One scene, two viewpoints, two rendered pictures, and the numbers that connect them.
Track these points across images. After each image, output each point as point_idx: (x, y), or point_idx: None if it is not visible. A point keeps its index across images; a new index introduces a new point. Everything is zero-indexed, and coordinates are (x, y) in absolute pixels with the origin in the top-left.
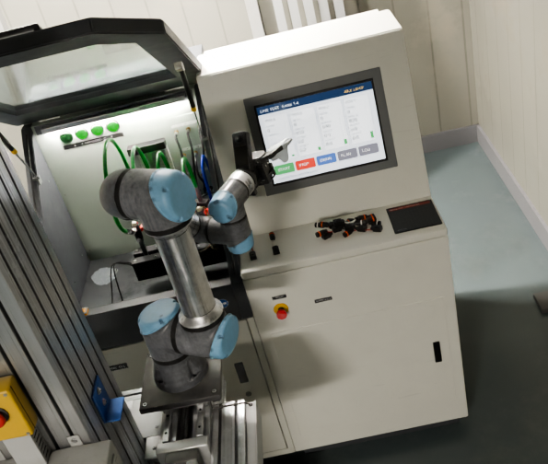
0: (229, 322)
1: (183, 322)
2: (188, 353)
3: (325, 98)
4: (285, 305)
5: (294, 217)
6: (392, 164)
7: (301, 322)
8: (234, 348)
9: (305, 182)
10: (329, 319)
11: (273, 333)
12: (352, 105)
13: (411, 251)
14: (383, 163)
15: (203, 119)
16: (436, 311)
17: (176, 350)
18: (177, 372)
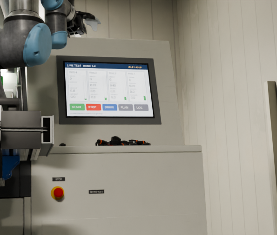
0: (48, 30)
1: (9, 14)
2: (2, 51)
3: (114, 68)
4: (62, 189)
5: (77, 145)
6: (158, 121)
7: (72, 213)
8: (3, 230)
9: (91, 120)
10: (97, 215)
11: (44, 220)
12: (132, 76)
13: (173, 159)
14: (151, 119)
15: (19, 78)
16: (190, 229)
17: None
18: None
